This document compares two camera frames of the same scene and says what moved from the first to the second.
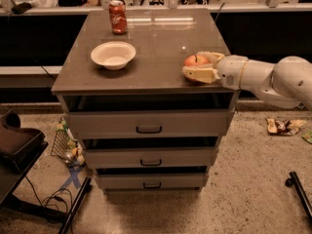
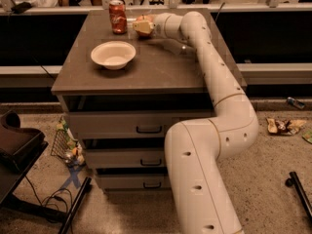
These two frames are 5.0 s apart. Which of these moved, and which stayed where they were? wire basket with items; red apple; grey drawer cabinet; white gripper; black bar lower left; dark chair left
Moved: red apple; white gripper
Stayed: black bar lower left; grey drawer cabinet; dark chair left; wire basket with items
